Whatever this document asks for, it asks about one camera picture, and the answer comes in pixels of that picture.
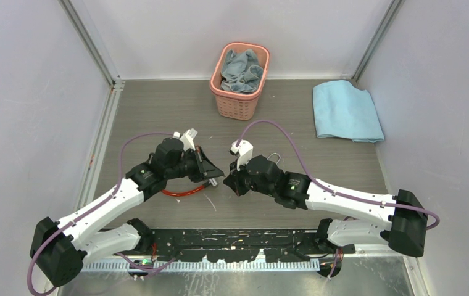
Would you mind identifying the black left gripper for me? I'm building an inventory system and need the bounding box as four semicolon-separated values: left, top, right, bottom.
165;146;223;183

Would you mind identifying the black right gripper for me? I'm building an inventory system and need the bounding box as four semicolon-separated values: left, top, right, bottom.
224;156;276;197

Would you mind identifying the red cable lock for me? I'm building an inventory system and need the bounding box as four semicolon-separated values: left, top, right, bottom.
161;180;218;197

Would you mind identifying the brass padlock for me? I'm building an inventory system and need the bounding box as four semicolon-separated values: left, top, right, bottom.
267;152;282;165

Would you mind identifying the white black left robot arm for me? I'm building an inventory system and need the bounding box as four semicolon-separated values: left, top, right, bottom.
27;136;224;289

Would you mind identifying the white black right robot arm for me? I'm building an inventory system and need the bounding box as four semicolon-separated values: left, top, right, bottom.
223;155;428;257

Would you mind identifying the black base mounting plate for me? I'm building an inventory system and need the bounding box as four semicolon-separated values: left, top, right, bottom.
121;229;336;263

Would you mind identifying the pink plastic basket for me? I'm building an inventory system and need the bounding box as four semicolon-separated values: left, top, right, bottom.
209;42;270;120

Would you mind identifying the grey cloth in basket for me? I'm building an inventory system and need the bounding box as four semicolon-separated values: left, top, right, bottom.
220;49;264;94

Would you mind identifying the light blue folded towel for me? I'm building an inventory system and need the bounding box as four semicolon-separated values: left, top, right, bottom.
312;80;384;143

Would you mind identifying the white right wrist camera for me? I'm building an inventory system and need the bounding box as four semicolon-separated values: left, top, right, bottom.
230;139;254;171

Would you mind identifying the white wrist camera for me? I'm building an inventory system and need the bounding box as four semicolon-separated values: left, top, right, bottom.
230;139;254;171
172;128;198;152

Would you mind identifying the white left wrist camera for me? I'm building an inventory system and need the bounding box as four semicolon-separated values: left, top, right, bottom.
172;128;198;152

